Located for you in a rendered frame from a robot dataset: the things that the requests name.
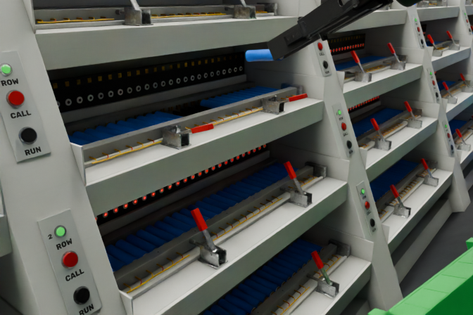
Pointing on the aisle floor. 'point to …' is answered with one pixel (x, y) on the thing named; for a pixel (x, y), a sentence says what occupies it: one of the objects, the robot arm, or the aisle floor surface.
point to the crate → (441, 291)
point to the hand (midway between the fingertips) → (293, 40)
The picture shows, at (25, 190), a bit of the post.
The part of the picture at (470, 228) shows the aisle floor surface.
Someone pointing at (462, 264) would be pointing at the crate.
